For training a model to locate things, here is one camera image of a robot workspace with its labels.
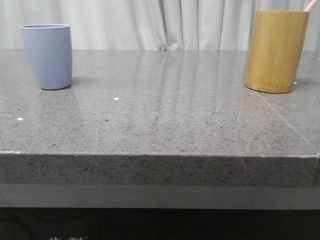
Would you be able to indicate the white curtain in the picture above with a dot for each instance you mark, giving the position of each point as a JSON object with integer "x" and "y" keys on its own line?
{"x": 185, "y": 25}

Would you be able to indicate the blue plastic cup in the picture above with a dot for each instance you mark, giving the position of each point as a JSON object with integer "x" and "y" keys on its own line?
{"x": 49, "y": 48}

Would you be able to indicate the bamboo cylindrical holder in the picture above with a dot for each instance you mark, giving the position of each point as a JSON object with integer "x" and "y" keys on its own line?
{"x": 276, "y": 47}

